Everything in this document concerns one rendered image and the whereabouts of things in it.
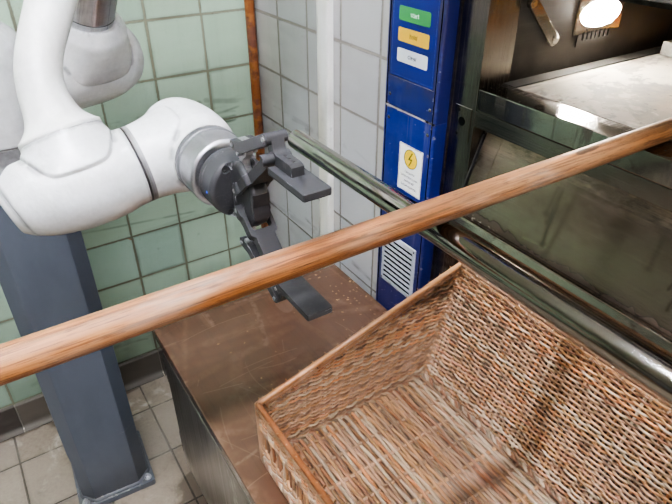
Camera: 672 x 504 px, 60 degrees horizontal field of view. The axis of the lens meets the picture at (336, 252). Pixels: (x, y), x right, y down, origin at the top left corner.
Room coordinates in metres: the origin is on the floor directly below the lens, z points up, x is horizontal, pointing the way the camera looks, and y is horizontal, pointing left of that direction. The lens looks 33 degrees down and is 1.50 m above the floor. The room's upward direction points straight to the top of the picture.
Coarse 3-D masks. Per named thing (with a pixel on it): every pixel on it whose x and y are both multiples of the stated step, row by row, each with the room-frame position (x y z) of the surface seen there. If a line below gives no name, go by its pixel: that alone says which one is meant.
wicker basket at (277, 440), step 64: (384, 320) 0.85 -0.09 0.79; (448, 320) 0.93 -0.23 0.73; (512, 320) 0.82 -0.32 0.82; (320, 384) 0.77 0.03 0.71; (384, 384) 0.86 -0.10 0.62; (448, 384) 0.86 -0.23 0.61; (512, 384) 0.77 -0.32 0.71; (576, 384) 0.69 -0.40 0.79; (320, 448) 0.72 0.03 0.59; (384, 448) 0.72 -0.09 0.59; (448, 448) 0.72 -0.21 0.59; (512, 448) 0.71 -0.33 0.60; (576, 448) 0.64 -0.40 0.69; (640, 448) 0.58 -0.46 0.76
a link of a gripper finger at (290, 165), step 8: (272, 136) 0.53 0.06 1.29; (272, 144) 0.52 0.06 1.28; (280, 144) 0.53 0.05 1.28; (272, 152) 0.52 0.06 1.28; (280, 152) 0.52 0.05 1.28; (288, 152) 0.52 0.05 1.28; (280, 160) 0.51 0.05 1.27; (288, 160) 0.51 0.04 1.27; (296, 160) 0.51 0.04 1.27; (280, 168) 0.51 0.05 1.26; (288, 168) 0.50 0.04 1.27; (296, 168) 0.49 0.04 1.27; (296, 176) 0.49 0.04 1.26
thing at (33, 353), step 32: (640, 128) 0.75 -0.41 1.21; (544, 160) 0.65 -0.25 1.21; (576, 160) 0.66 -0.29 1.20; (608, 160) 0.69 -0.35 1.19; (480, 192) 0.58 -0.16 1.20; (512, 192) 0.60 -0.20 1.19; (384, 224) 0.51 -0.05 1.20; (416, 224) 0.52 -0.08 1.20; (288, 256) 0.45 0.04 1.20; (320, 256) 0.46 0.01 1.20; (352, 256) 0.48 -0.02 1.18; (192, 288) 0.40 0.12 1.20; (224, 288) 0.41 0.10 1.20; (256, 288) 0.42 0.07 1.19; (96, 320) 0.36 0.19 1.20; (128, 320) 0.36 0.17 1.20; (160, 320) 0.37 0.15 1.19; (0, 352) 0.32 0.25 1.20; (32, 352) 0.33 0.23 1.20; (64, 352) 0.33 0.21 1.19; (0, 384) 0.31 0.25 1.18
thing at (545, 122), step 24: (480, 96) 1.01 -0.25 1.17; (504, 96) 0.98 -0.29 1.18; (528, 96) 0.98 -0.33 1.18; (504, 120) 0.96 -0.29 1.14; (528, 120) 0.92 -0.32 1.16; (552, 120) 0.88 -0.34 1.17; (576, 120) 0.86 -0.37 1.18; (600, 120) 0.86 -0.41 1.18; (576, 144) 0.84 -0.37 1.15; (624, 168) 0.77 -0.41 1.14; (648, 168) 0.74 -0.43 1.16
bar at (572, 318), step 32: (320, 160) 0.75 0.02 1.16; (384, 192) 0.64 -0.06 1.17; (448, 224) 0.56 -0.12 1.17; (480, 256) 0.50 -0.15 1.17; (512, 288) 0.46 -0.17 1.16; (544, 288) 0.44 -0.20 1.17; (576, 320) 0.40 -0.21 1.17; (608, 352) 0.37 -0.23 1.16; (640, 352) 0.35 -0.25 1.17; (640, 384) 0.34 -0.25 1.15
